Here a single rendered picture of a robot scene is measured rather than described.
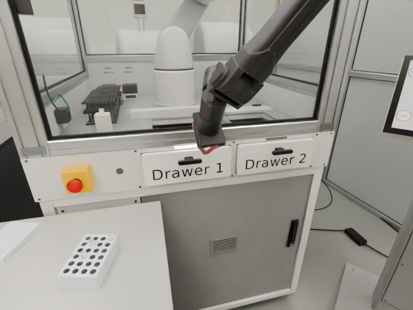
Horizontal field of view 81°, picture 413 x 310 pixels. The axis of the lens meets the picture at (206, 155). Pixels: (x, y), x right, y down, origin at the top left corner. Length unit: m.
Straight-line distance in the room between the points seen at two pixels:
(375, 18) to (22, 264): 2.34
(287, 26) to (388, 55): 1.77
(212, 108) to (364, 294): 1.40
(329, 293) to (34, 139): 1.54
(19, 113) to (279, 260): 1.14
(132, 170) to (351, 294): 1.32
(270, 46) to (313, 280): 1.43
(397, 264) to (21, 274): 1.37
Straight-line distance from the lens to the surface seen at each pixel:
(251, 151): 0.84
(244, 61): 0.46
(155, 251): 0.67
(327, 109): 0.96
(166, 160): 0.77
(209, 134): 0.58
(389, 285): 1.51
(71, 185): 0.77
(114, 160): 0.79
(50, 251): 0.77
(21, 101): 0.79
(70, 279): 0.64
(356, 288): 1.70
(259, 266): 1.26
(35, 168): 0.85
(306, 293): 1.62
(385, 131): 1.04
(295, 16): 0.47
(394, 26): 2.22
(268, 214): 1.07
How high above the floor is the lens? 1.24
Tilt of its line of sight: 25 degrees down
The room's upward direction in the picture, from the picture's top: straight up
